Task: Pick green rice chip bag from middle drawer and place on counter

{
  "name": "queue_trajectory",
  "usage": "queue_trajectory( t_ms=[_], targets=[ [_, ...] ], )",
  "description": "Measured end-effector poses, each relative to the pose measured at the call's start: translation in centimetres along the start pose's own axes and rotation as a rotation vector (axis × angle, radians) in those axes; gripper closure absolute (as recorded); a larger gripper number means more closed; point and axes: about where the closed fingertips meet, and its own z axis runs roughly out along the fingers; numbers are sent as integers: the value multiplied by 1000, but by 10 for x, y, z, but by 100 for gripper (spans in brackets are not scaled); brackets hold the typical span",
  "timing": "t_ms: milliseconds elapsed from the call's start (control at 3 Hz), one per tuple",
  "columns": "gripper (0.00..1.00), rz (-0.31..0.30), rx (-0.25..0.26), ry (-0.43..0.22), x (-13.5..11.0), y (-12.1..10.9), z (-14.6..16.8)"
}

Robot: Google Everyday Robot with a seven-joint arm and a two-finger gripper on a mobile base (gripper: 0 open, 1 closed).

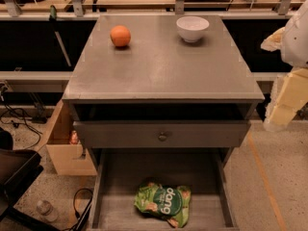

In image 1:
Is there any grey top drawer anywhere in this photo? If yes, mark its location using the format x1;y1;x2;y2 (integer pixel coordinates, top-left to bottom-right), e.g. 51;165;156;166
73;121;250;148

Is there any red can in box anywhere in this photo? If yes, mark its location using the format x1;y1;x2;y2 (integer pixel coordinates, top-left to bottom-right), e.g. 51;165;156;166
69;131;79;144

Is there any black chair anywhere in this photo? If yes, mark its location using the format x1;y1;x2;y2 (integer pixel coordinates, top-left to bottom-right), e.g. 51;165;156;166
0;129;60;231

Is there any white ceramic bowl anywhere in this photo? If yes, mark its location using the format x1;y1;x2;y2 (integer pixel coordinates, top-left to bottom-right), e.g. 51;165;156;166
176;16;210;42

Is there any green handled tool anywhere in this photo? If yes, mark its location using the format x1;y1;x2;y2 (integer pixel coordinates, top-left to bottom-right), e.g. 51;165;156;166
49;5;72;67

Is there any cardboard box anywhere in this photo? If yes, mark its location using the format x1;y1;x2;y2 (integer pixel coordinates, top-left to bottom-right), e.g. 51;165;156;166
44;101;96;176

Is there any round metal drawer knob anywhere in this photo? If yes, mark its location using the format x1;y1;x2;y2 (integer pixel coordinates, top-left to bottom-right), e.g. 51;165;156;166
158;132;167;141

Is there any clear plastic water bottle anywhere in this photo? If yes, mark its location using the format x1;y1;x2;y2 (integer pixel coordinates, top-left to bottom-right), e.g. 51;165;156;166
36;200;59;222

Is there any black looped cable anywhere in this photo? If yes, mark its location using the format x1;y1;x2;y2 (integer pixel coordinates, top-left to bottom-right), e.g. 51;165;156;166
63;187;94;231

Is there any grey wooden cabinet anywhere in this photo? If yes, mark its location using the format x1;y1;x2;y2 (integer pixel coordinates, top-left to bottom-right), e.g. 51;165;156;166
63;15;264;161

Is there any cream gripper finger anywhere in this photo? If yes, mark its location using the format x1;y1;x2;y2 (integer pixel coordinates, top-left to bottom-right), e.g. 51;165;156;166
264;68;308;131
261;27;285;52

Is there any black floor cable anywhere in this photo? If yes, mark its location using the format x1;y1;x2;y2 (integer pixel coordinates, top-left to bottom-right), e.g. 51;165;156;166
0;82;43;150

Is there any orange fruit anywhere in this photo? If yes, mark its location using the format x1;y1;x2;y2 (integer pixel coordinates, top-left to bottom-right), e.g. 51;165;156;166
110;25;131;47

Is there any grey open middle drawer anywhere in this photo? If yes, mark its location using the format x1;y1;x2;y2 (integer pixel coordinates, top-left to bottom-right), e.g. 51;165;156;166
87;148;240;231

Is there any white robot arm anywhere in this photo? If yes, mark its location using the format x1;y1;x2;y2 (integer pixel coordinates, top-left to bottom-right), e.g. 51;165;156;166
261;1;308;132

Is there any green rice chip bag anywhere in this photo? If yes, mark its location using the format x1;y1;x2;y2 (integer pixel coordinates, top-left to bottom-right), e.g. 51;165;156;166
134;181;192;228

